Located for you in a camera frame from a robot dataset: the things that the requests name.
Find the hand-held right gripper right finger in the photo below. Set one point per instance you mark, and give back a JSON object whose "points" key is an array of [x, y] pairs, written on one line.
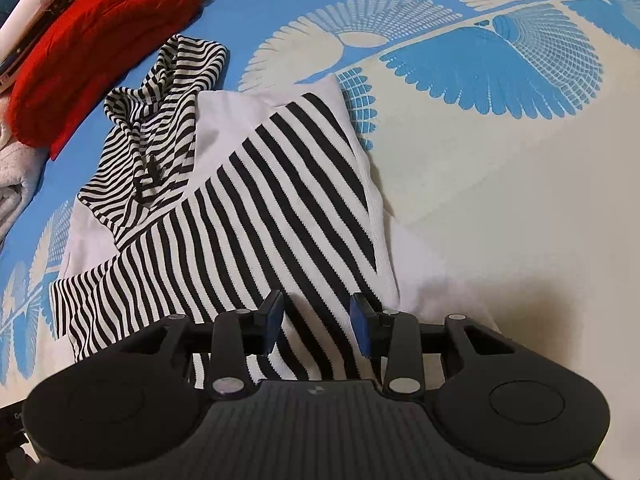
{"points": [[361, 327]]}

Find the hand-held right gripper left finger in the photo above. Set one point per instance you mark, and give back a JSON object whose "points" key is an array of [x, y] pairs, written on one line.
{"points": [[273, 321]]}

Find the black white striped sweater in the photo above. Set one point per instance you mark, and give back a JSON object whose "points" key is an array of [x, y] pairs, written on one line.
{"points": [[280, 200]]}

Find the blue white printed bedsheet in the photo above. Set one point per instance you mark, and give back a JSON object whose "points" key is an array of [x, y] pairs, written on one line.
{"points": [[475, 170]]}

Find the white folded knit garment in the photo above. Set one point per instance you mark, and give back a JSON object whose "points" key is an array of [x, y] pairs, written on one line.
{"points": [[17, 180]]}

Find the red folded sweater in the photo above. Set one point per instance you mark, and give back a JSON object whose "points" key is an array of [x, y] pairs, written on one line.
{"points": [[95, 45]]}

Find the brown patterned folded cloth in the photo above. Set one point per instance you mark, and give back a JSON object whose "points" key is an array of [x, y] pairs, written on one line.
{"points": [[47, 15]]}

